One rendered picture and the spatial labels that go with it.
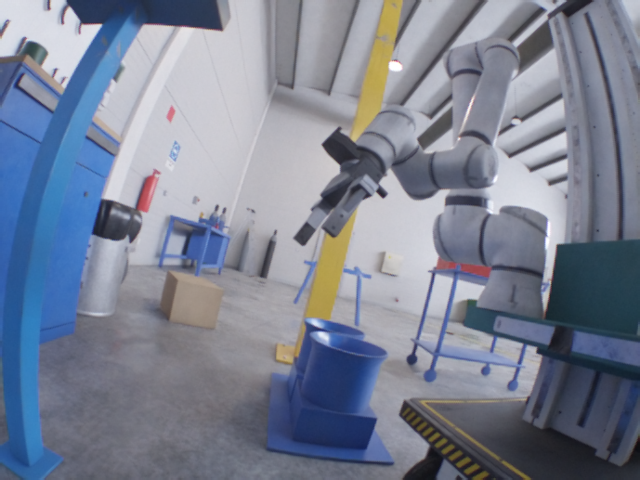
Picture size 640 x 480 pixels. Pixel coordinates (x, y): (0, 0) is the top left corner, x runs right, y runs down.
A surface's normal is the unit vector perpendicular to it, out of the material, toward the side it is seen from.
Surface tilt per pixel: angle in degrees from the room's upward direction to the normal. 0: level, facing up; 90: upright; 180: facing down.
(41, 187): 90
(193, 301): 90
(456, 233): 100
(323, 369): 90
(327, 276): 90
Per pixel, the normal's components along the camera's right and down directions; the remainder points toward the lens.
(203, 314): 0.60, 0.07
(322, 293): 0.12, -0.07
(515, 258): -0.66, -0.24
